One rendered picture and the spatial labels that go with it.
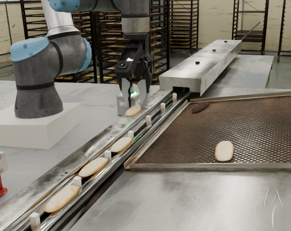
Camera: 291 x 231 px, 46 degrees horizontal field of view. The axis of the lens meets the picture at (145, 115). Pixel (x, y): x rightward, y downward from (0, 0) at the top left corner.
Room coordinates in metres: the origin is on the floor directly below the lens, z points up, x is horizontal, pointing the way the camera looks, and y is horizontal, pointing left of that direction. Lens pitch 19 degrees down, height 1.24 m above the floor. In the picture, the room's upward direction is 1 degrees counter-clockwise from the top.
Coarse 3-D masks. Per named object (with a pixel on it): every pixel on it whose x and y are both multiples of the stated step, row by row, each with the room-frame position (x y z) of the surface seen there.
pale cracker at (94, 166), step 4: (96, 160) 0.75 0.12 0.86; (100, 160) 0.75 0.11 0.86; (104, 160) 0.75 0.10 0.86; (88, 164) 0.73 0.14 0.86; (92, 164) 0.73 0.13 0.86; (96, 164) 0.73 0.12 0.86; (100, 164) 0.73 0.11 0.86; (104, 164) 0.74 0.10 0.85; (84, 168) 0.71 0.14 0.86; (88, 168) 0.71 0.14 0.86; (92, 168) 0.71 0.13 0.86; (96, 168) 0.72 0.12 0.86; (100, 168) 0.72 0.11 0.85; (80, 172) 0.70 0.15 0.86; (84, 172) 0.70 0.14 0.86; (88, 172) 0.70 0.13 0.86; (92, 172) 0.70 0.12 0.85; (84, 176) 0.69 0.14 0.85
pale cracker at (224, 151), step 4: (220, 144) 0.68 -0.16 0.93; (224, 144) 0.67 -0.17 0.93; (228, 144) 0.67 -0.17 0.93; (232, 144) 0.67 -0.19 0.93; (216, 148) 0.66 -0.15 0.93; (220, 148) 0.65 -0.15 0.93; (224, 148) 0.65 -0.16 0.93; (228, 148) 0.65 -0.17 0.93; (232, 148) 0.65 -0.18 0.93; (216, 152) 0.64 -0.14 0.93; (220, 152) 0.63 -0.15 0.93; (224, 152) 0.63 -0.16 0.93; (228, 152) 0.63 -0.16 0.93; (232, 152) 0.63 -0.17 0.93; (216, 156) 0.62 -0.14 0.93; (220, 156) 0.62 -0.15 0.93; (224, 156) 0.61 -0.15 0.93; (228, 156) 0.61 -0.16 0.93; (220, 160) 0.61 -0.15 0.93; (224, 160) 0.60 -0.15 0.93; (228, 160) 0.61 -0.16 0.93
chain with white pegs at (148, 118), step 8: (248, 32) 3.76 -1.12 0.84; (184, 88) 1.42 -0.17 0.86; (176, 96) 1.30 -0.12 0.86; (168, 104) 1.25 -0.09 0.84; (160, 112) 1.16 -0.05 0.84; (152, 120) 1.08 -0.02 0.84; (128, 136) 0.91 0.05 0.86; (104, 152) 0.78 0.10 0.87; (80, 184) 0.65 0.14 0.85; (32, 216) 0.52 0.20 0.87; (48, 216) 0.56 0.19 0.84; (32, 224) 0.52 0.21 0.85
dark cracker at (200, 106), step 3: (204, 102) 1.05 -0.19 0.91; (207, 102) 1.05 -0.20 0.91; (198, 105) 1.02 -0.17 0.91; (201, 105) 1.01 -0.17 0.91; (204, 105) 1.01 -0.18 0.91; (207, 105) 1.02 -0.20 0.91; (195, 108) 1.00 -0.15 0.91; (198, 108) 0.99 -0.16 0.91; (201, 108) 0.99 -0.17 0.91; (204, 108) 1.00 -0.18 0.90; (192, 111) 0.99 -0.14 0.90; (195, 111) 0.98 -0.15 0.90; (198, 111) 0.98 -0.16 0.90
